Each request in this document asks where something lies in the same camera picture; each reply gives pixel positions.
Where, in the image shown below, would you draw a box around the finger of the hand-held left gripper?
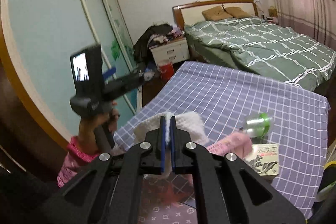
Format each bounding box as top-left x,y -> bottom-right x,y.
102,67 -> 116,81
104,69 -> 146,102

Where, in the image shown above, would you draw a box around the clear container with green lid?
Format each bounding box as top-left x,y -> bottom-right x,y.
244,112 -> 272,138

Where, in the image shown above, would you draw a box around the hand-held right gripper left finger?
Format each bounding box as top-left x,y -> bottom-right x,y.
39,116 -> 171,224

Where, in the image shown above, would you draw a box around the yellow rimmed teal trash bin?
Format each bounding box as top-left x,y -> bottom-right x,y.
315,160 -> 336,203

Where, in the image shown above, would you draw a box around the wooden bed headboard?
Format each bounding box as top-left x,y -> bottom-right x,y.
172,0 -> 259,33

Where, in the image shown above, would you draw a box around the red bucket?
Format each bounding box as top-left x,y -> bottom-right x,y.
159,62 -> 174,81

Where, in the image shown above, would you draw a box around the green checked duvet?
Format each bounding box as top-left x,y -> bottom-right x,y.
184,17 -> 336,92

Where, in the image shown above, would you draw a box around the person's left hand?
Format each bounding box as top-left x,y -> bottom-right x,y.
79,101 -> 120,155

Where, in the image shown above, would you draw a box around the white nightstand with wooden top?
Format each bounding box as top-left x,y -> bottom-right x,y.
150,36 -> 190,65

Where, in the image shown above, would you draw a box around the brown patterned bag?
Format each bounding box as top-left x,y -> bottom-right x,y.
139,174 -> 198,224

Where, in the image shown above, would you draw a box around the purple checked tablecloth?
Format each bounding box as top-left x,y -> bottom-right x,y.
113,61 -> 331,219

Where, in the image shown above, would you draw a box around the person's left forearm pink sleeve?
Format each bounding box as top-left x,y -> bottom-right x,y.
57,136 -> 100,188

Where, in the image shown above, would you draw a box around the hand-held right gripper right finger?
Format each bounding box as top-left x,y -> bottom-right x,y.
170,116 -> 306,224

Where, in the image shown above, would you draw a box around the pink knitted cloth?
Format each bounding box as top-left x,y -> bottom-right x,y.
206,132 -> 252,159

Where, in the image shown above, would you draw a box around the dark green bed base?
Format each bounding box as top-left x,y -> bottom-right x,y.
192,44 -> 235,69

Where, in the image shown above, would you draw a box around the sliding door wardrobe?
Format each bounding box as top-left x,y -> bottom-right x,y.
0,0 -> 143,143

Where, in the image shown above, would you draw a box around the dark clothes on nightstand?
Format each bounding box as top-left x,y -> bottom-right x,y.
133,23 -> 185,62

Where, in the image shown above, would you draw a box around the green and white carton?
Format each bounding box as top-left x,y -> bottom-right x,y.
244,144 -> 280,177

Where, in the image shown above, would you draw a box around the white fluffy cloth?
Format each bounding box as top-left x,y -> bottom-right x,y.
134,112 -> 209,177

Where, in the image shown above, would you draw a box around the brown pillow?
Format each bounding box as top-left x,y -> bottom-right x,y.
202,6 -> 233,21
225,7 -> 252,18

